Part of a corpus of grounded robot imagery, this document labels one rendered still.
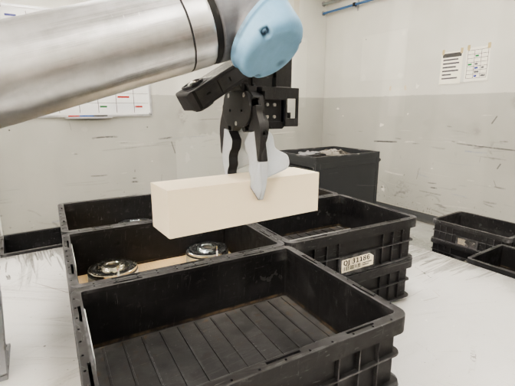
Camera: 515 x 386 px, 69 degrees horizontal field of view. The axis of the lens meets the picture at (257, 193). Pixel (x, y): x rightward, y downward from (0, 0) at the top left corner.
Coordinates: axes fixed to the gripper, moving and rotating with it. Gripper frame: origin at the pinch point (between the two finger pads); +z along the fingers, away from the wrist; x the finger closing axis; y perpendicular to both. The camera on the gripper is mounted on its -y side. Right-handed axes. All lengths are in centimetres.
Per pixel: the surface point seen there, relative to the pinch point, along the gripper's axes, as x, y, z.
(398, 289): 10, 54, 35
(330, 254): 11.7, 30.4, 20.8
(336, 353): -17.3, 2.6, 17.4
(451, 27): 168, 334, -87
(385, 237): 10, 48, 20
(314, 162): 127, 130, 21
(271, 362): -15.5, -5.6, 16.3
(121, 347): 11.2, -15.6, 26.3
